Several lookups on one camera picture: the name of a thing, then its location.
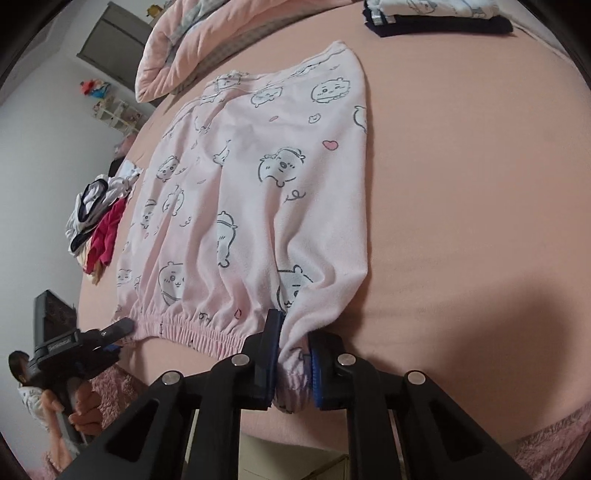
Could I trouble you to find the white shelf with toys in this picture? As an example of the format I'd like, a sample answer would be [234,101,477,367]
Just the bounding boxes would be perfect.
[93,95,147,135]

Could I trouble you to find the dark grey cabinet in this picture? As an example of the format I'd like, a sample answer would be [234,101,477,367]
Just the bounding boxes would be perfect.
[77,1,152,91]

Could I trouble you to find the folded white navy clothes stack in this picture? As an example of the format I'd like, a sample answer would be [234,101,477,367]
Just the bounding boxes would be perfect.
[363,0,513,37]

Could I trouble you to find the person's left hand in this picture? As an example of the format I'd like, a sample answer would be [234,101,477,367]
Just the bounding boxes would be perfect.
[69,381,103,436]

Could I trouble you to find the pink cartoon print pajama pants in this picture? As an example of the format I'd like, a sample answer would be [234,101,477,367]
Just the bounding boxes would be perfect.
[115,41,368,413]

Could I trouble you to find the white black garment pile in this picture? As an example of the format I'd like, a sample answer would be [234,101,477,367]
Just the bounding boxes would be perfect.
[65,159,142,257]

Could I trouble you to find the magenta red garment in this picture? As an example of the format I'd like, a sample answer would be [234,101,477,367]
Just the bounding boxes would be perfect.
[83,198,127,275]

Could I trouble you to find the pink quilted duvet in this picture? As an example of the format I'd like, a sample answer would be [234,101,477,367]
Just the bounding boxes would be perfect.
[134,0,349,103]

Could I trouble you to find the pink fluffy blanket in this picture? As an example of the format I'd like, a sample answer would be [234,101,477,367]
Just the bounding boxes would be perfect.
[512,402,590,480]

